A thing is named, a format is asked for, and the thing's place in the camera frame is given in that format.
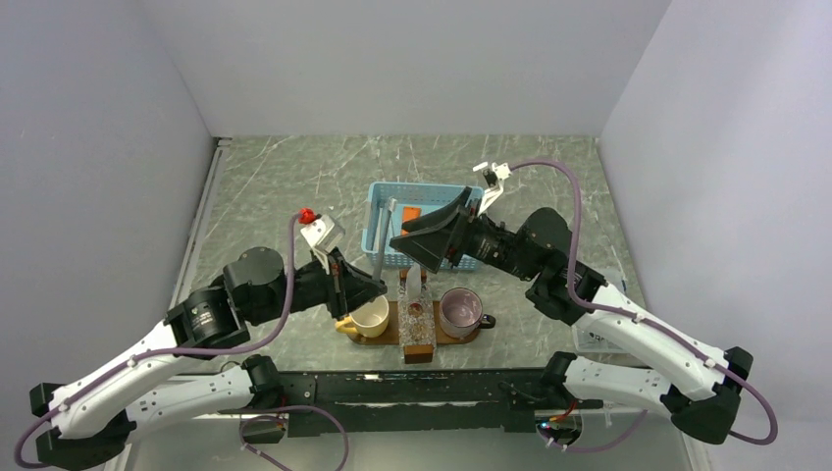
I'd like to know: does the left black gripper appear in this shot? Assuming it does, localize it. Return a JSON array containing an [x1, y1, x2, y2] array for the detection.
[[249, 243, 387, 325]]

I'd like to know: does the clear plastic container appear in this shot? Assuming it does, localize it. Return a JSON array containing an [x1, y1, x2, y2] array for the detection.
[[571, 268, 627, 354]]

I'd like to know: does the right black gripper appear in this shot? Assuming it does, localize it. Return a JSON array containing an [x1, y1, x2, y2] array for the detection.
[[390, 186, 540, 282]]

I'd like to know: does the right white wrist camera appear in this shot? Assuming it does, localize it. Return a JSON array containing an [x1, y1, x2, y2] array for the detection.
[[472, 162, 512, 216]]

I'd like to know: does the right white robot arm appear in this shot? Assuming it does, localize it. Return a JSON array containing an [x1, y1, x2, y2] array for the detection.
[[390, 188, 754, 445]]

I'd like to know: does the aluminium frame rail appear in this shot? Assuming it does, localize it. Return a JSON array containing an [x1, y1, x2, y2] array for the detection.
[[167, 137, 234, 311]]

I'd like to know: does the mauve ceramic cup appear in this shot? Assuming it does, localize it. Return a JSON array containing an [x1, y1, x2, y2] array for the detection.
[[439, 288, 496, 340]]

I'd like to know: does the yellow ceramic mug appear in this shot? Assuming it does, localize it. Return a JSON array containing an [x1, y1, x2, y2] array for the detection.
[[335, 295, 390, 339]]

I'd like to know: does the brown oval wooden tray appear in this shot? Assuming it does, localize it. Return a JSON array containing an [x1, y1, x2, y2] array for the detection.
[[347, 301, 480, 346]]

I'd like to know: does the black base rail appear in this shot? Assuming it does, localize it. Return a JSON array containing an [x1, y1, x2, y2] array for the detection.
[[279, 367, 605, 438]]

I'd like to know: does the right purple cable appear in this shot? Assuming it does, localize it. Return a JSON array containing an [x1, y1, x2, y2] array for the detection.
[[506, 158, 780, 455]]

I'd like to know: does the clear holder with brown ends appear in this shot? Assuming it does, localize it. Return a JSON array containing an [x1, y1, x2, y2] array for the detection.
[[397, 263, 437, 365]]

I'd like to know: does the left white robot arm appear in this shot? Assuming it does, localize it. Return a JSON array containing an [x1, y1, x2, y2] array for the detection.
[[29, 247, 388, 470]]

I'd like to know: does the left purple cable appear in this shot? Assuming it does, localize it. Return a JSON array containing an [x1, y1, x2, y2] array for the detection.
[[14, 214, 307, 471]]

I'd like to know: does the orange toothpaste tube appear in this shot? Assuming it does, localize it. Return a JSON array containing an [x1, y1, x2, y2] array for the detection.
[[401, 206, 422, 223]]

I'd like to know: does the purple cable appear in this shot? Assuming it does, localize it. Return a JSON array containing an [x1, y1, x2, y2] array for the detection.
[[506, 158, 780, 455], [14, 214, 307, 471]]

